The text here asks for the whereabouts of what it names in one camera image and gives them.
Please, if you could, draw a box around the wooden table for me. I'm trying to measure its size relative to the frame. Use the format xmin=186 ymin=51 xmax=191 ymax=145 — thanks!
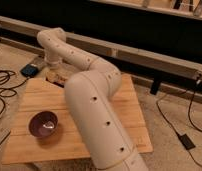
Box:
xmin=2 ymin=74 xmax=153 ymax=164

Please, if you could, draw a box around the purple bowl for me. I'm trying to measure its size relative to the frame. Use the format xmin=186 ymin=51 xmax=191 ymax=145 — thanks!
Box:
xmin=28 ymin=111 xmax=58 ymax=138

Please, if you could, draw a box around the black power adapter with cable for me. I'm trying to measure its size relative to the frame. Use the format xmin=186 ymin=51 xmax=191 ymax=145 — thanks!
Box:
xmin=156 ymin=79 xmax=202 ymax=161

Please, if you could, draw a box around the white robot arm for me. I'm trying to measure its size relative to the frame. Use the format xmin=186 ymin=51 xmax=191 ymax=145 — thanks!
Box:
xmin=37 ymin=28 xmax=149 ymax=171

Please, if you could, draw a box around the long wooden beam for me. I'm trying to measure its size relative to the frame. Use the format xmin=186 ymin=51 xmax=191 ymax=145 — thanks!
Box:
xmin=0 ymin=16 xmax=202 ymax=79

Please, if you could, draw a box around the black cable on floor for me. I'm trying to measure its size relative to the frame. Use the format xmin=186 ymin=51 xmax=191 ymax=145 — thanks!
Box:
xmin=0 ymin=69 xmax=30 ymax=121

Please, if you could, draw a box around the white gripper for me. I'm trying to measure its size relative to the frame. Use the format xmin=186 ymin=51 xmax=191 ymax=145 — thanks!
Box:
xmin=46 ymin=70 xmax=68 ymax=86

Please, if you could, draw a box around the blue black floor device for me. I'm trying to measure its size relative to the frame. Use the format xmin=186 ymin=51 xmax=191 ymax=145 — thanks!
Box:
xmin=20 ymin=56 xmax=46 ymax=78

